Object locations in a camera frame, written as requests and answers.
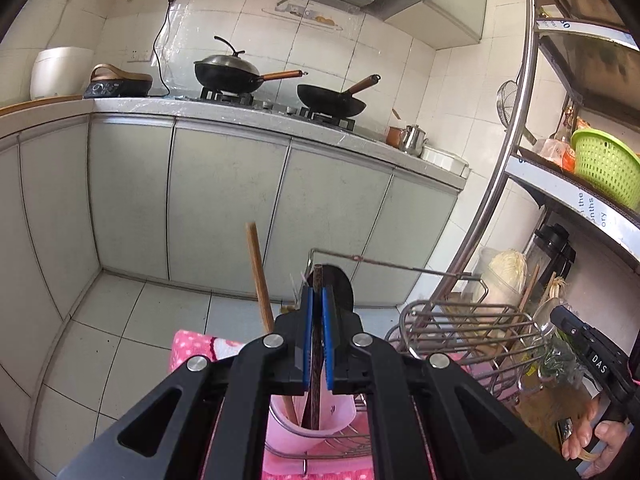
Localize plastic bag of greens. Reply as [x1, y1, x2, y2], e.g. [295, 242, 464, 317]
[540, 330, 586, 386]

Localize black ladle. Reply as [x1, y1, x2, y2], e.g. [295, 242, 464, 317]
[322, 262, 356, 311]

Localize green plastic basket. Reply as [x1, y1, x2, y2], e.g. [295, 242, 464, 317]
[570, 129, 640, 211]

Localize gas stove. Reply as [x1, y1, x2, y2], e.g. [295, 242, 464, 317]
[200, 87, 358, 131]

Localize grey lower kitchen cabinets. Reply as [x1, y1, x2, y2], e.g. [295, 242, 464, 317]
[0, 110, 468, 306]

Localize glass wall shelf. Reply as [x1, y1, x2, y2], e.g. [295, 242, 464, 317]
[265, 2, 346, 29]

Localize metal strainer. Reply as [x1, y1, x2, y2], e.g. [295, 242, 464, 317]
[496, 80, 538, 146]

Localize white rice cooker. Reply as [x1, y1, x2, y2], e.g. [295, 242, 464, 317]
[30, 47, 96, 102]

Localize steel kettle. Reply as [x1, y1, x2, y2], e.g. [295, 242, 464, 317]
[400, 124, 430, 157]

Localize grey upper kitchen cabinet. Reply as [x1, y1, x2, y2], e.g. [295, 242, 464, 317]
[385, 0, 488, 51]

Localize person's right hand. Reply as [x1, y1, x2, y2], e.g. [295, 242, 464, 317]
[560, 397, 636, 478]

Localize black wok wooden handle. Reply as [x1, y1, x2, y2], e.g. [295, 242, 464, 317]
[296, 74, 381, 118]
[194, 62, 303, 95]

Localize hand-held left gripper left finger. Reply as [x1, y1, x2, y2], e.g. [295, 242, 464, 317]
[57, 284, 314, 480]

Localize plastic food bag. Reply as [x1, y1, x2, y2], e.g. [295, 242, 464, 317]
[532, 137, 576, 171]

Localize metal shelf rack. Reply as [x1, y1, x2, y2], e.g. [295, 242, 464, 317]
[430, 0, 640, 311]

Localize white ceramic dish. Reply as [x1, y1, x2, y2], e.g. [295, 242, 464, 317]
[421, 145, 468, 177]

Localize wooden utensil handle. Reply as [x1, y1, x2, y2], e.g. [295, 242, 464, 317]
[245, 222, 301, 423]

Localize steel wok lid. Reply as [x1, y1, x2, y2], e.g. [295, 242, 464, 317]
[194, 35, 261, 78]

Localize black power cable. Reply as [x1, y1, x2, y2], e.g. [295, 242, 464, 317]
[150, 0, 176, 96]

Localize pink plastic utensil cup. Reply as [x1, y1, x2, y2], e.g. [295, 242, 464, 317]
[267, 390, 358, 453]

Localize pink dotted blanket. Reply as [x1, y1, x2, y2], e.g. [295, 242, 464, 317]
[170, 329, 246, 378]

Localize chrome wire dish rack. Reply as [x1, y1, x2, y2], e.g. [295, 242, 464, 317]
[270, 247, 551, 461]

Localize black blender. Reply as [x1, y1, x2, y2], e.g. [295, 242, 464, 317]
[530, 224, 576, 286]

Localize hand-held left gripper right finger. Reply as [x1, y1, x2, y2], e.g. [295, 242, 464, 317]
[321, 284, 581, 480]

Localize black electric pot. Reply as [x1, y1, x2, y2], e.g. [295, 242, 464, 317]
[82, 64, 153, 99]

